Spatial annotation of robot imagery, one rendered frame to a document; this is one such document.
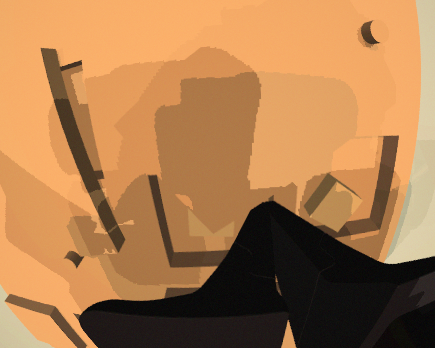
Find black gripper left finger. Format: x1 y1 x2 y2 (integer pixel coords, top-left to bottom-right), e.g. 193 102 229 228
78 202 289 348

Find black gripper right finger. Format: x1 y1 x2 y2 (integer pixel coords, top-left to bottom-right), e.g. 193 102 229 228
265 202 435 348

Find tan cube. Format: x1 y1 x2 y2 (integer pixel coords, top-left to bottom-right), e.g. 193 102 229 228
304 173 364 233
188 209 234 237

